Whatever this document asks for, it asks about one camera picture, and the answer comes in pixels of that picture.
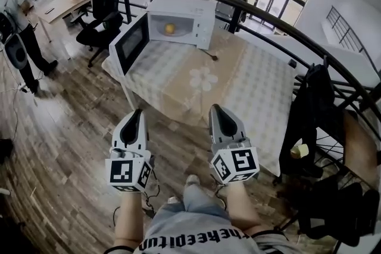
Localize white table leg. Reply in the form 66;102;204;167
118;80;139;112

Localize straight black railing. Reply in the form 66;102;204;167
326;5;380;72

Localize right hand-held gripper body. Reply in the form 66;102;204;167
209;139;260;185

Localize curved black railing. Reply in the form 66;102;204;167
73;0;381;152

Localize person's left forearm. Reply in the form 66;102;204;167
114;190;150;248

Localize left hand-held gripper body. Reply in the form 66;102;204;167
105;146;154;193

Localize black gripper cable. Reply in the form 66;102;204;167
112;178;161;218
210;175;229;212

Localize black jacket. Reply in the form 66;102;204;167
279;64;339;179

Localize brown wooden board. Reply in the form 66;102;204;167
342;109;380;188

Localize person's light blue jeans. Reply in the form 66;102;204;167
182;184;232;219

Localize pale yellow roll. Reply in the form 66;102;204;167
290;144;310;158

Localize white microwave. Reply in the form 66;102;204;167
108;0;217;77

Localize beige checked tablecloth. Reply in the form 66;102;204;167
101;29;297;178

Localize person's grey printed shirt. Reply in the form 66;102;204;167
104;205;301;254

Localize black bag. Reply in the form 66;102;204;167
0;138;15;165

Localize black power cable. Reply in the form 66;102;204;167
198;49;219;62

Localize light wooden desk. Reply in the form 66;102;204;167
35;0;93;42

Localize person's right forearm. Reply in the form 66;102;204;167
224;182;263;233

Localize grey backpack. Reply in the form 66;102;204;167
0;8;30;70

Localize glass turntable plate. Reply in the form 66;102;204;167
156;29;188;39

